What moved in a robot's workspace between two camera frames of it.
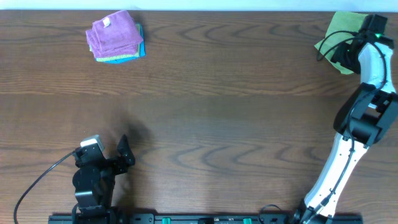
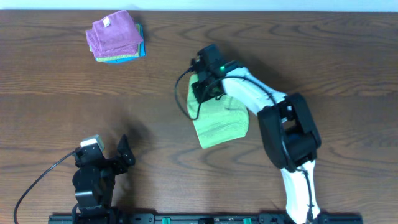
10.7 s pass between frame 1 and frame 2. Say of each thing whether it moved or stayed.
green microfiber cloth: moved
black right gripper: moved
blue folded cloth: stayed
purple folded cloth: stayed
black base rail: stayed
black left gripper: stayed
